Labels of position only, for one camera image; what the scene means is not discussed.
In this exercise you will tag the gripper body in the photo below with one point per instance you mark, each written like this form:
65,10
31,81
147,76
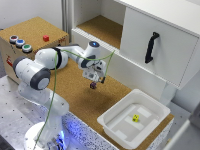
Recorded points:
92,72

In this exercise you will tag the purple block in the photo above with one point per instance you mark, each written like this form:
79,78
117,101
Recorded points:
93,85

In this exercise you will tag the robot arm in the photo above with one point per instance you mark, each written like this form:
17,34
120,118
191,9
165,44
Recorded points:
33,75

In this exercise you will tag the white cabinet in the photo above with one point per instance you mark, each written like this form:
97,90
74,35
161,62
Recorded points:
110,31

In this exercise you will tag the pink block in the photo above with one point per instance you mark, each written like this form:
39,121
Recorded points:
46,38

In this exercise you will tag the yellow block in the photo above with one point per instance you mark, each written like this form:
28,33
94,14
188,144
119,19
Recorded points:
135,117

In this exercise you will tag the white plastic box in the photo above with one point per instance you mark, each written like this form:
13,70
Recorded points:
133,118

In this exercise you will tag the green button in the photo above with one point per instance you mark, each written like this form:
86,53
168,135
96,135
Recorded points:
27,48

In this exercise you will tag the wooden drawer box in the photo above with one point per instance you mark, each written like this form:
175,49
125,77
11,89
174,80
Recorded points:
31,33

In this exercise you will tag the blue button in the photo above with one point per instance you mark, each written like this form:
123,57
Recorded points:
20,42

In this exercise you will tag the red button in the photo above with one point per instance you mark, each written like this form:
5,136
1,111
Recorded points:
13,39

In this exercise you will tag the white sliding door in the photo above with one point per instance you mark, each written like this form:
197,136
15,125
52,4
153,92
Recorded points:
173,43

